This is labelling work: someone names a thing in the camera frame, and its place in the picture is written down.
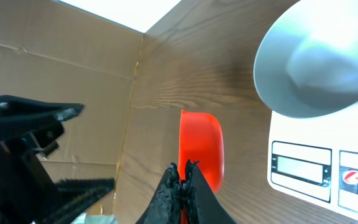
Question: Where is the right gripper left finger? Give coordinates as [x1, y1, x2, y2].
[136, 162, 181, 224]

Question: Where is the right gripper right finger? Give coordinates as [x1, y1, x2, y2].
[183, 160, 236, 224]

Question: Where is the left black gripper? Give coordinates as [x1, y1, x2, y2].
[0, 95, 115, 224]

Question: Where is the red plastic measuring scoop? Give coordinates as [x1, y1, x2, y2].
[178, 109, 225, 224]

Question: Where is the white digital kitchen scale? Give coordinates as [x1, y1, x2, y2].
[267, 104, 358, 221]

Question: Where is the grey round bowl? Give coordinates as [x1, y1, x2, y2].
[254, 0, 358, 118]

